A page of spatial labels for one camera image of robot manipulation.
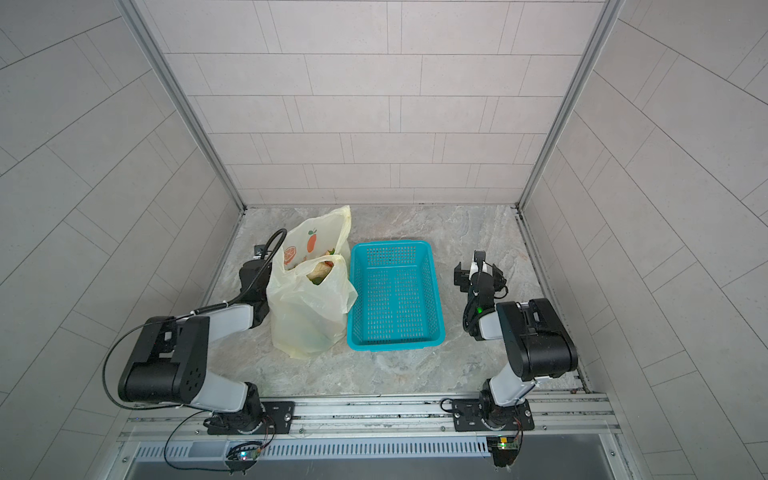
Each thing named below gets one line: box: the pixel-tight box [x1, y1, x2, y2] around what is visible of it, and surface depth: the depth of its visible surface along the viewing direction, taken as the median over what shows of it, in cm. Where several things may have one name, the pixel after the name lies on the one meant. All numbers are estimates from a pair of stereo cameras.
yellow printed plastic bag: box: [266, 205, 358, 359], surface depth 75 cm
